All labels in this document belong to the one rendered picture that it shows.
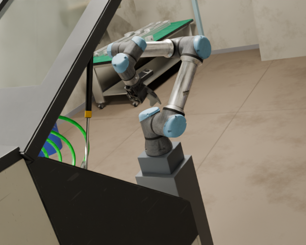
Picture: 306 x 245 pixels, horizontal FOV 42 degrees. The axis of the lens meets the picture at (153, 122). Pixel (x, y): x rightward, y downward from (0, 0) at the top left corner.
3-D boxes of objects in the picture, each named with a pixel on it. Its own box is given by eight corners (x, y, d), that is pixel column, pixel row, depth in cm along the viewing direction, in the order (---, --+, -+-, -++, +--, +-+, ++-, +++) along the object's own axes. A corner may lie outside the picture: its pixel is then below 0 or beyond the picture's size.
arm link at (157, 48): (178, 37, 220) (104, 39, 189) (192, 36, 212) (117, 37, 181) (178, 58, 222) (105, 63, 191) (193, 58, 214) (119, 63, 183)
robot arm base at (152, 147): (153, 142, 223) (148, 127, 220) (177, 142, 215) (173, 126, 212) (140, 156, 211) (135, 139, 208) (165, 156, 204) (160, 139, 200)
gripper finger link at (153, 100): (156, 112, 194) (142, 101, 191) (161, 102, 196) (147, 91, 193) (159, 111, 192) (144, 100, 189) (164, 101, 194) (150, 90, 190)
